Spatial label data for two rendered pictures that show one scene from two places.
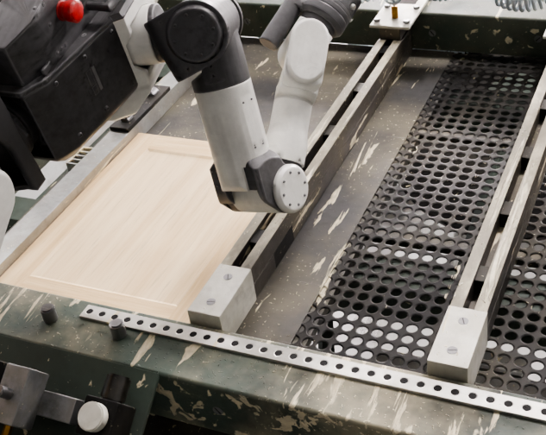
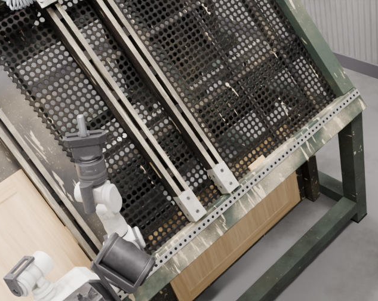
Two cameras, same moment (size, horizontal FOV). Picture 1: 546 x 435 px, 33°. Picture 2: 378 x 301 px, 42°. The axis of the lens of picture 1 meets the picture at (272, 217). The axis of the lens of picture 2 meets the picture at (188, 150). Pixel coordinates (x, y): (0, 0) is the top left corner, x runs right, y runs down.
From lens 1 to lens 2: 188 cm
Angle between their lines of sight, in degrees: 72
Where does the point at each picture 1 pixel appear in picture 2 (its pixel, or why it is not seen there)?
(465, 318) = (187, 196)
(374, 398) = (193, 245)
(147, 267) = not seen: hidden behind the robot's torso
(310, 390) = (177, 263)
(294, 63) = (116, 209)
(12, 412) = not seen: outside the picture
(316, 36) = (114, 192)
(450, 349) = (197, 211)
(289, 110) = (117, 218)
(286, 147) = (125, 228)
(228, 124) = not seen: hidden behind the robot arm
